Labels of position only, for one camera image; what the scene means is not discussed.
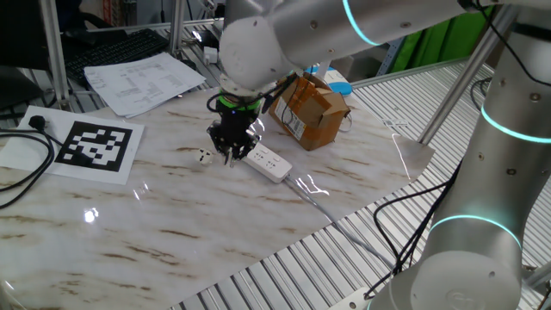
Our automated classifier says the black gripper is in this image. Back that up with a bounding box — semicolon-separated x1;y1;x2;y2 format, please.
207;105;262;168

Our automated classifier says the white plug adapter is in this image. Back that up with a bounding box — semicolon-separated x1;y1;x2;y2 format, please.
196;148;215;167

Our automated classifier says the white four-socket power strip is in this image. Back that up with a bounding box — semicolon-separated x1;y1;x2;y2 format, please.
243;142;294;184

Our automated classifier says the taped brown cardboard box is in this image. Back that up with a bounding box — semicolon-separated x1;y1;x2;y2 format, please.
267;71;352;152

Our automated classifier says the white plastic pipe fitting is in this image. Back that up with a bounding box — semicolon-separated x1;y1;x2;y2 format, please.
202;46;220;65

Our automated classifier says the glossy marble pattern mat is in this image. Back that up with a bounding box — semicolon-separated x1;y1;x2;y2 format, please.
0;81;436;310

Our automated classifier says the stack of printed papers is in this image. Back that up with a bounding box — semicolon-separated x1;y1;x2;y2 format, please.
83;52;207;119

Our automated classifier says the white and blue desk lamp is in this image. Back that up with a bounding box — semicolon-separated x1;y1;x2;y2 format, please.
303;59;354;96

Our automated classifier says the paper sheet with fiducial marker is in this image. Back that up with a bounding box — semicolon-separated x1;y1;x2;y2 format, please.
0;105;145;186

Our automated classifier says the black computer keyboard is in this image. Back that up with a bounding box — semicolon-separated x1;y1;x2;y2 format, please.
64;28;170;81

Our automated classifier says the grey metal shelf rack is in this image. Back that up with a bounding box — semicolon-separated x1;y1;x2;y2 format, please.
378;36;408;78

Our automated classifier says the green cloth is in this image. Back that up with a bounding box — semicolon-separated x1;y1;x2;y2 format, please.
389;12;492;74

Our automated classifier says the aluminium frame post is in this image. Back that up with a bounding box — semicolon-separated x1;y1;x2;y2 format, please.
39;0;72;111
417;6;520;146
168;0;186;57

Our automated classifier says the aluminium frame crossbar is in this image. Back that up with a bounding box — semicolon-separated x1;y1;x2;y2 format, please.
88;15;225;34

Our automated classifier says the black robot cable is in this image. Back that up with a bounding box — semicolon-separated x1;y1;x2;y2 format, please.
372;183;451;264
363;161;464;301

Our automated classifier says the grey power strip cable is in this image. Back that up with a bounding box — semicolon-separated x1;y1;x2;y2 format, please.
282;175;397;270

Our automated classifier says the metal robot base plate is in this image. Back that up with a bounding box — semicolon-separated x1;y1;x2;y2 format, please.
327;287;372;310

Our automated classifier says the black power cord with plug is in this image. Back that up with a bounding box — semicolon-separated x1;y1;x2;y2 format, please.
0;115;59;211

